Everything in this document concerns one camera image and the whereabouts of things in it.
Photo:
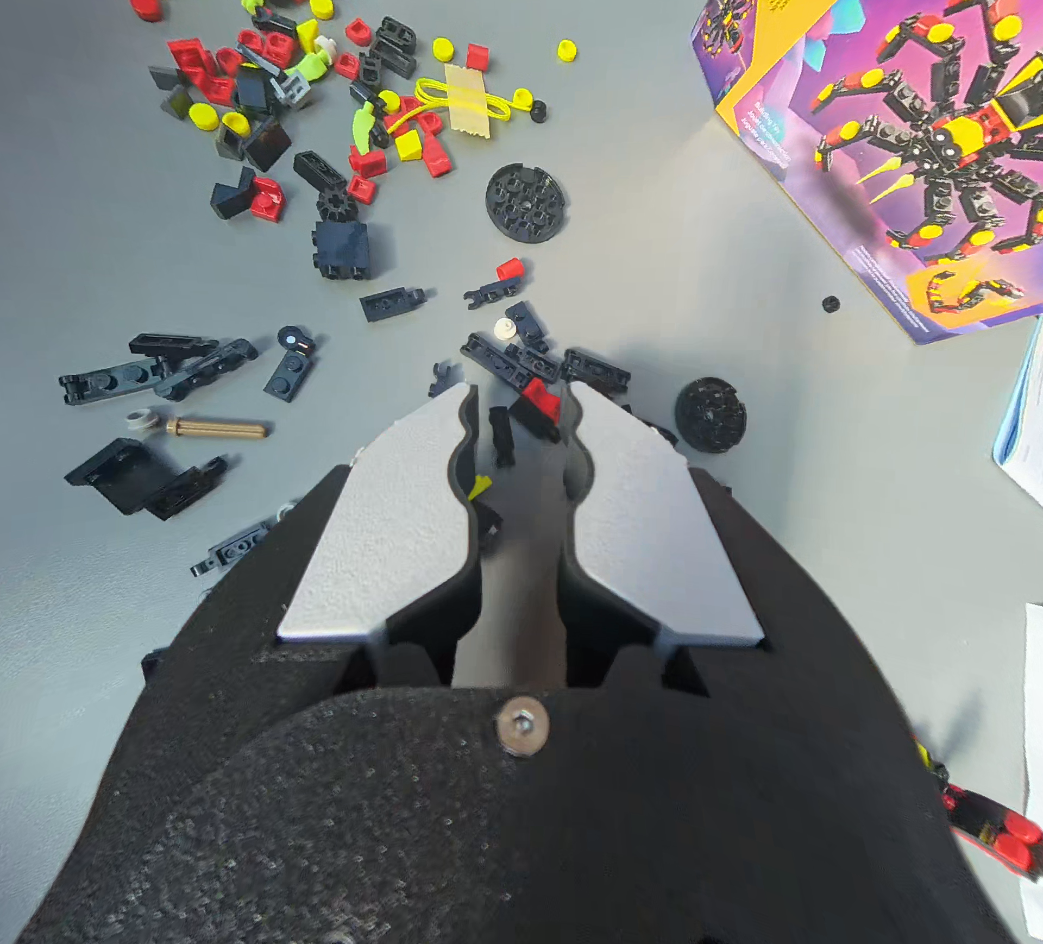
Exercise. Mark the red black yellow brick assembly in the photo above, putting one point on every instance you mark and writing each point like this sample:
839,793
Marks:
1006,846

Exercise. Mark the scattered small toy bricks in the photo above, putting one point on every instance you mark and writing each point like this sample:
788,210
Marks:
195,68

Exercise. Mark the black domed round brick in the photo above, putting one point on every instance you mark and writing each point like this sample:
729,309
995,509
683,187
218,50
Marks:
710,414

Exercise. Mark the black flat round plate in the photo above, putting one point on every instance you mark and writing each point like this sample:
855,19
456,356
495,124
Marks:
526,202

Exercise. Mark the purple toy brick box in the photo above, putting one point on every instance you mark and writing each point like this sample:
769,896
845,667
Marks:
896,145

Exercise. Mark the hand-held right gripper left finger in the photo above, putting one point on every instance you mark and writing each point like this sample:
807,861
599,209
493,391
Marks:
383,520

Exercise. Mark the red slope brick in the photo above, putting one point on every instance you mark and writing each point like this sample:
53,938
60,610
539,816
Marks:
538,398

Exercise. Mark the small light blue booklet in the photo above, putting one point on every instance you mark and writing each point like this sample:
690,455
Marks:
1025,431

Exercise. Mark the black clip bar brick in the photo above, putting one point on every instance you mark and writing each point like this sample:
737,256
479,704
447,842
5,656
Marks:
501,435

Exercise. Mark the black cube brick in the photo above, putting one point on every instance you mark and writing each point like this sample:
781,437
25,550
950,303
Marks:
342,250

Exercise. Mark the tan axle pin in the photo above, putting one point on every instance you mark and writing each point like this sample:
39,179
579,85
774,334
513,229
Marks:
220,429

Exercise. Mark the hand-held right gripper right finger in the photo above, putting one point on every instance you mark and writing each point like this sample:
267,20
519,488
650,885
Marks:
652,537

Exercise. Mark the grey desk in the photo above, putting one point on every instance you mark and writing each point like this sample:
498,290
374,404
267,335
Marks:
652,23

